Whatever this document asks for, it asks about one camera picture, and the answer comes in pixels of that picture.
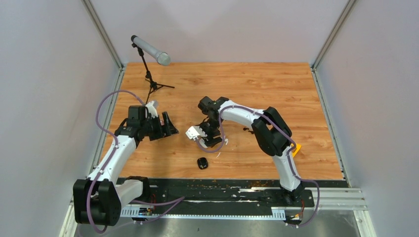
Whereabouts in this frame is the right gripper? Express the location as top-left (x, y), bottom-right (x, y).
top-left (197, 118), bottom-right (223, 148)

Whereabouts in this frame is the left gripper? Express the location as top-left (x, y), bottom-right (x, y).
top-left (141, 112), bottom-right (179, 141)

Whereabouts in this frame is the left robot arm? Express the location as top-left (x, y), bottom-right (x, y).
top-left (73, 103), bottom-right (179, 227)

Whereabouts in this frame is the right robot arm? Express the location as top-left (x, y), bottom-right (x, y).
top-left (189, 96), bottom-right (304, 206)

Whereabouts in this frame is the black earbud charging case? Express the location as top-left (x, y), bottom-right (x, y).
top-left (197, 157), bottom-right (209, 170)

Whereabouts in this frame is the silver microphone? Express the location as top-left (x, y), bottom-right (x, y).
top-left (131, 35), bottom-right (171, 66)

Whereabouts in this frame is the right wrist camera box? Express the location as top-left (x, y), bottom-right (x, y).
top-left (185, 126), bottom-right (207, 141)

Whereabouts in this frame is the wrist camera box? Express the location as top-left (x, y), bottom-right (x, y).
top-left (185, 126), bottom-right (207, 141)
top-left (145, 100), bottom-right (159, 119)

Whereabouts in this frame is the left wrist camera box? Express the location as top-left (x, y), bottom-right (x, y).
top-left (145, 100), bottom-right (159, 119)

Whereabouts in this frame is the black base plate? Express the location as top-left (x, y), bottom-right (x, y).
top-left (148, 178), bottom-right (315, 214)

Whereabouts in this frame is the yellow triangular plastic frame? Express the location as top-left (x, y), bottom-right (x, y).
top-left (291, 143), bottom-right (301, 157)

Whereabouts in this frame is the perforated metal rail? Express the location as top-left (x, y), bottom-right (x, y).
top-left (120, 206), bottom-right (287, 221)

